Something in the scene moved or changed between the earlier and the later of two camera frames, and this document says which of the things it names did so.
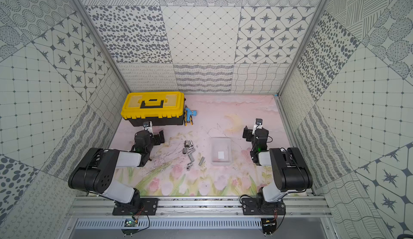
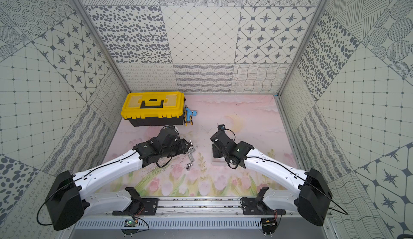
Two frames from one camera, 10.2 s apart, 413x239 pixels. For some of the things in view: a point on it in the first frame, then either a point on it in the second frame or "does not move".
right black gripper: (247, 133) → (215, 154)
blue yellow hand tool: (188, 113) does not move
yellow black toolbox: (162, 108) does not move
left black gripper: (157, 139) → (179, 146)
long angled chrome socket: (190, 156) does not move
